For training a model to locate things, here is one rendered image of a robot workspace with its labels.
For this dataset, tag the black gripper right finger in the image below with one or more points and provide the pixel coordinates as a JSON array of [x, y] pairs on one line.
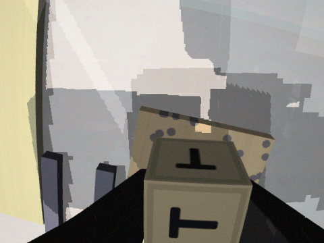
[[270, 220]]

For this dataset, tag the olive-brown cube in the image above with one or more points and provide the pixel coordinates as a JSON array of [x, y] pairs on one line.
[[195, 191]]

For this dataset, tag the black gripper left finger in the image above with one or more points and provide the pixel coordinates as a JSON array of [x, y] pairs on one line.
[[118, 217]]

